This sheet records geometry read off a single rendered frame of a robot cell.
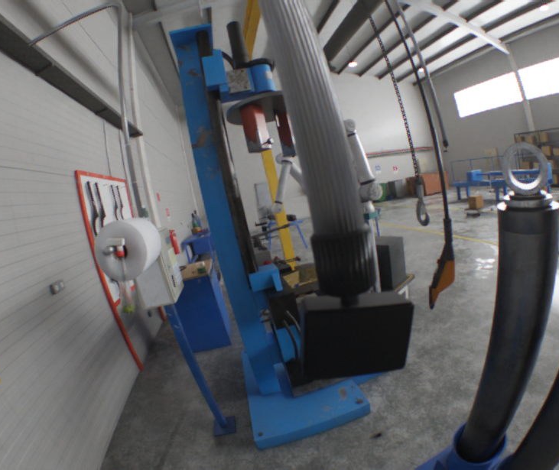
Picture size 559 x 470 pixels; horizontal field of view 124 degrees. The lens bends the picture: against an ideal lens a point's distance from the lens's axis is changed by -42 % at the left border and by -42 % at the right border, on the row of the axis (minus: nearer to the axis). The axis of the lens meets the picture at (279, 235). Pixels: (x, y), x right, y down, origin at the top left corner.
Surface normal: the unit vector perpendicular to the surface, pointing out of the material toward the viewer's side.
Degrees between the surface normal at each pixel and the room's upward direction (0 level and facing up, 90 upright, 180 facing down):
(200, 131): 90
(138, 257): 90
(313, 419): 0
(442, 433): 0
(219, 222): 90
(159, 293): 90
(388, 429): 0
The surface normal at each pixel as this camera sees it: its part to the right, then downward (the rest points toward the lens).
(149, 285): 0.19, 0.12
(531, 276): -0.70, 0.27
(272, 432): -0.22, -0.96
